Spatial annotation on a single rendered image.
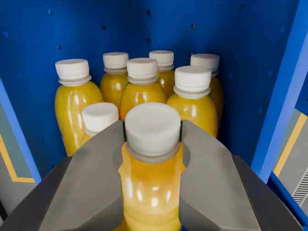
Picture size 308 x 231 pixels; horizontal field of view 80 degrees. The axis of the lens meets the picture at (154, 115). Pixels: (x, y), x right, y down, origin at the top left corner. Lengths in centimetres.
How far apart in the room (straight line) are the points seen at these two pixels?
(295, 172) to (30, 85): 215
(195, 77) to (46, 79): 19
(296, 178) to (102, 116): 216
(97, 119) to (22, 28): 13
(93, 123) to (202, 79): 12
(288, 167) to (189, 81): 197
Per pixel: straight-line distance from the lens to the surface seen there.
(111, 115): 20
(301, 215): 81
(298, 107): 55
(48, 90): 29
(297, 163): 214
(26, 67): 26
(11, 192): 254
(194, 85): 20
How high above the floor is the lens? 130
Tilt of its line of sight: 63 degrees down
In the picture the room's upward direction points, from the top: 177 degrees counter-clockwise
